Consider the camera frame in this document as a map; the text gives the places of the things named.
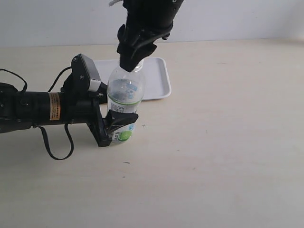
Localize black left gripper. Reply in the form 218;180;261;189
60;76;139;147

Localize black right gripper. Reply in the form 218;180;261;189
117;14;174;72

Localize clear plastic drink bottle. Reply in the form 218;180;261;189
106;59;145;145

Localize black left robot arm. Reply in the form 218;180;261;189
0;75;138;147

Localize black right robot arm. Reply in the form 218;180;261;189
117;0;183;72

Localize white plastic tray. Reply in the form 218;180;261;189
94;57;171;101

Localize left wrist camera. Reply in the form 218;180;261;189
71;54;101;93

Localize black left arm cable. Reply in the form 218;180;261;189
0;66;74;160

